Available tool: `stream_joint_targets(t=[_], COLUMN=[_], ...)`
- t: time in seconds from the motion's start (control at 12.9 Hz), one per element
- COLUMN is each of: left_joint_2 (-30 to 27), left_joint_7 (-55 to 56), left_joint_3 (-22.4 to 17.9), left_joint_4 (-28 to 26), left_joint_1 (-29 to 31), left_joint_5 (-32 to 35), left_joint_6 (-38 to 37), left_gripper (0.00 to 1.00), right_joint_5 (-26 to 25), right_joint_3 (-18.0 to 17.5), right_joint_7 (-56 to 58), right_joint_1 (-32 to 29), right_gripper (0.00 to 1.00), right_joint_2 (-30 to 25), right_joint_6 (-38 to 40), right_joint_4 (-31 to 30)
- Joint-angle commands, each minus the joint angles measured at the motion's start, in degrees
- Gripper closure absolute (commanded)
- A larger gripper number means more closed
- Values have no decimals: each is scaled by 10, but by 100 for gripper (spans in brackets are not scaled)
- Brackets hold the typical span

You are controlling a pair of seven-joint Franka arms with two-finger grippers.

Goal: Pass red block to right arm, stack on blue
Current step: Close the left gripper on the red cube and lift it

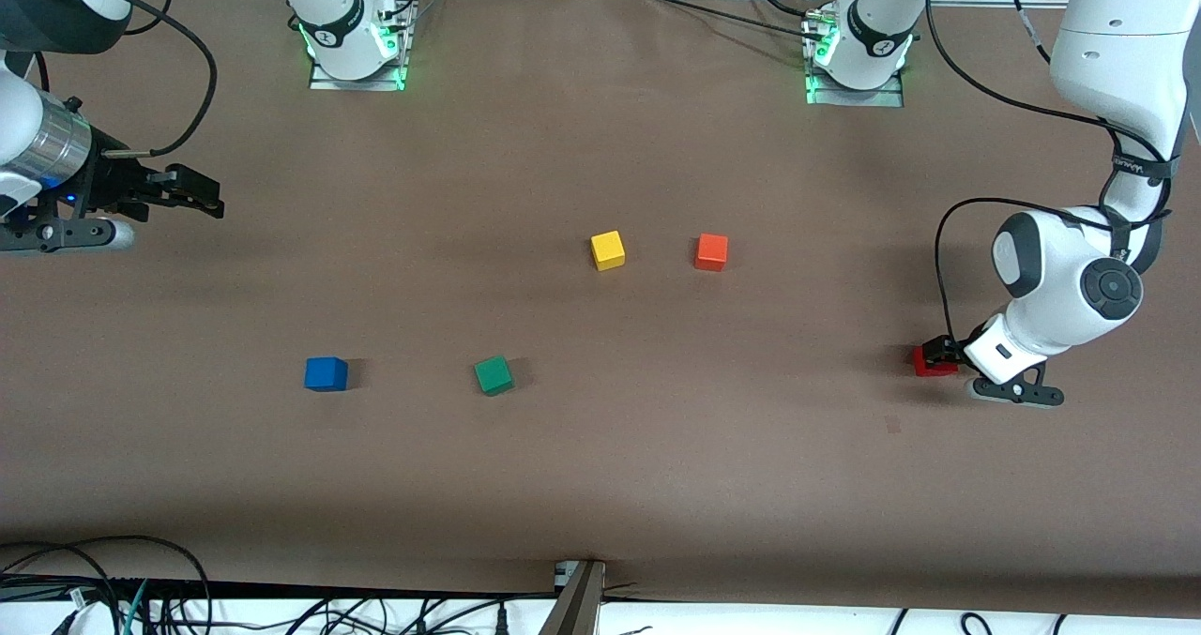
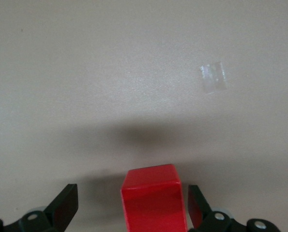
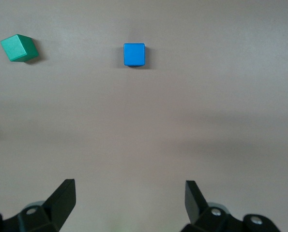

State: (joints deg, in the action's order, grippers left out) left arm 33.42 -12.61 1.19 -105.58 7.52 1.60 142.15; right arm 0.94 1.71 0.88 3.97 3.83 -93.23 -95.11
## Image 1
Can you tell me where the green wooden block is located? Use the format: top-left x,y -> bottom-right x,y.
473,355 -> 515,397

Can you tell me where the blue wooden block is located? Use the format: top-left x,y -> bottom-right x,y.
304,356 -> 350,393

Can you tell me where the teal cable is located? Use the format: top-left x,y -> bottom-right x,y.
120,579 -> 151,635

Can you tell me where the grey metal post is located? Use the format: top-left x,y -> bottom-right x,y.
538,560 -> 607,635

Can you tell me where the black base cable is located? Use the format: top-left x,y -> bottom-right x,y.
643,0 -> 817,38
741,0 -> 827,22

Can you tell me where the black looped cable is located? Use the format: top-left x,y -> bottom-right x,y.
0,536 -> 213,635

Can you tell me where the yellow wooden block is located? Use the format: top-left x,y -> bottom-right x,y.
590,230 -> 627,272

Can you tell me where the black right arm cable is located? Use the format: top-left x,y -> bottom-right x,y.
28,0 -> 219,159

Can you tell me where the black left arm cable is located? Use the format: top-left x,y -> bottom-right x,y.
924,0 -> 1174,345

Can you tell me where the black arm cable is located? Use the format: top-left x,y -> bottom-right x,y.
28,0 -> 219,159
924,0 -> 1174,345

